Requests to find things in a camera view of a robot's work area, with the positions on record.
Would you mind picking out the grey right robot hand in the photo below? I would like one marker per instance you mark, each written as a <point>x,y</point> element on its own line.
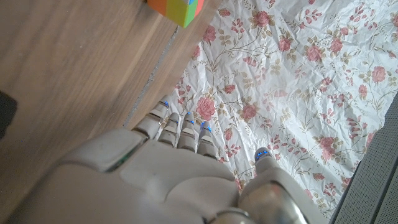
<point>155,186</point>

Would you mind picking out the floral backdrop cloth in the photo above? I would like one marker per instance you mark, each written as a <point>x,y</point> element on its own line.
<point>295,93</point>

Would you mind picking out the small Rubik's cube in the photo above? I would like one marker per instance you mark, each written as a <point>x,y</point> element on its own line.
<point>177,11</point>

